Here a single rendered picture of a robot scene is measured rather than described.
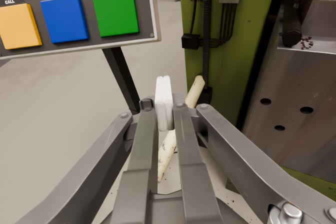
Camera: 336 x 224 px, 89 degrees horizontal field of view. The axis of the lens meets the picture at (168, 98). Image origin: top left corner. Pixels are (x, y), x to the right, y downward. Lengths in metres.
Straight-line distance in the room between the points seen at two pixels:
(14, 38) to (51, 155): 1.26
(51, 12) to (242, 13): 0.47
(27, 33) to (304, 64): 0.54
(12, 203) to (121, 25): 1.45
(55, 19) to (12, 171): 1.48
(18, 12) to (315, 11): 0.55
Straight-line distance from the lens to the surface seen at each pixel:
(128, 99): 0.66
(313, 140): 0.61
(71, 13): 0.39
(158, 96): 0.15
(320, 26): 0.46
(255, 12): 0.59
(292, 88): 0.46
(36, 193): 1.54
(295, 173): 0.78
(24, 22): 0.45
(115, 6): 0.36
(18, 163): 1.78
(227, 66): 0.69
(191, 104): 0.63
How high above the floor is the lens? 1.11
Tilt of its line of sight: 46 degrees down
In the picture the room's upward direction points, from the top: 11 degrees counter-clockwise
